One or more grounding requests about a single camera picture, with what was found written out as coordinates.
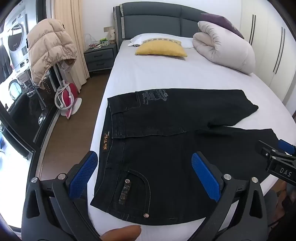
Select white tumble dryer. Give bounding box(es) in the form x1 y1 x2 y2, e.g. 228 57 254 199
5 9 31 68

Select white washing machine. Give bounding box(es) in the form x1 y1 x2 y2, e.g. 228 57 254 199
0 72 30 100

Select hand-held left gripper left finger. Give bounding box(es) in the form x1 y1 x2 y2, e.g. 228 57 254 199
22 151 102 241

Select white wire basket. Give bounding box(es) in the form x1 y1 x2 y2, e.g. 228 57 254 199
84 34 102 50

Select beige paper bag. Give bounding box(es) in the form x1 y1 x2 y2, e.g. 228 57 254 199
107 27 116 44

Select black framed glass door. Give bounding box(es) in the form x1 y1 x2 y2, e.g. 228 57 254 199
0 0 63 161

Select black denim pants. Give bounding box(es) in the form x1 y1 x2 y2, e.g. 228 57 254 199
90 89 280 226

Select rolled white duvet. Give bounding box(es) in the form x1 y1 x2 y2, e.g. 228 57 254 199
193 21 256 75

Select yellow pillow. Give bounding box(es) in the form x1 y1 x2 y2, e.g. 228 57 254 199
135 42 188 57

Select white wardrobe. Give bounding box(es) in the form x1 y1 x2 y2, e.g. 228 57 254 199
239 0 296 107

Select bed with white sheet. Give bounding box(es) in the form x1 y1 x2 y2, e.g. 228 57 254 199
87 32 295 241

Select white pillow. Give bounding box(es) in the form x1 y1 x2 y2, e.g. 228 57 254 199
128 33 195 48

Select grey upholstered headboard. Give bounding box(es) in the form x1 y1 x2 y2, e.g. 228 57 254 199
113 2 210 45

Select person's left hand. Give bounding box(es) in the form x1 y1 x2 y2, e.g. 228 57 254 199
99 224 142 241

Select beige puffer jacket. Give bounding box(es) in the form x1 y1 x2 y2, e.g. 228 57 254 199
26 19 77 87

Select purple pillow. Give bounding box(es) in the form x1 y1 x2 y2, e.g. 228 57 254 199
200 13 245 39

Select beige curtain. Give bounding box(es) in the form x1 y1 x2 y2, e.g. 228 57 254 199
54 0 90 93

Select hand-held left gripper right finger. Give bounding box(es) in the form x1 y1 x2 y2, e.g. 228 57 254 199
191 151 269 241

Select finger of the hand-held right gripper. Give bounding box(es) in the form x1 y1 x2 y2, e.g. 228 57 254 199
255 140 296 161
278 138 296 154

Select grey nightstand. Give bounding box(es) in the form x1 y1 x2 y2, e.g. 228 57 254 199
83 44 118 73

